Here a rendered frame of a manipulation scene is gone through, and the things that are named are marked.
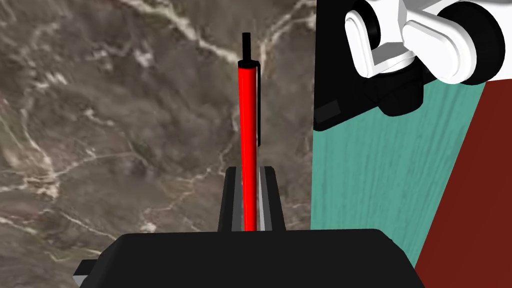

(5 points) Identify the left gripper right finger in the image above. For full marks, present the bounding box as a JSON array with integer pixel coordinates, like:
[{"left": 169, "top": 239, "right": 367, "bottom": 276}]
[{"left": 256, "top": 165, "right": 287, "bottom": 233}]

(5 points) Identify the red pen with black clip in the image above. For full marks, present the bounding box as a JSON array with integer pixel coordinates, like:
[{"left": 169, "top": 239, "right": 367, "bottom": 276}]
[{"left": 237, "top": 32, "right": 262, "bottom": 233}]

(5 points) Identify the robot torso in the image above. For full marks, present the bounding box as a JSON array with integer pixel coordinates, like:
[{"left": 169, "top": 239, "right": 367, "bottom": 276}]
[{"left": 313, "top": 0, "right": 507, "bottom": 133}]

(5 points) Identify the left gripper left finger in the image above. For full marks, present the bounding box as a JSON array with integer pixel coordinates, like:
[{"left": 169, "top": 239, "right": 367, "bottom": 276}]
[{"left": 217, "top": 167, "right": 245, "bottom": 233}]

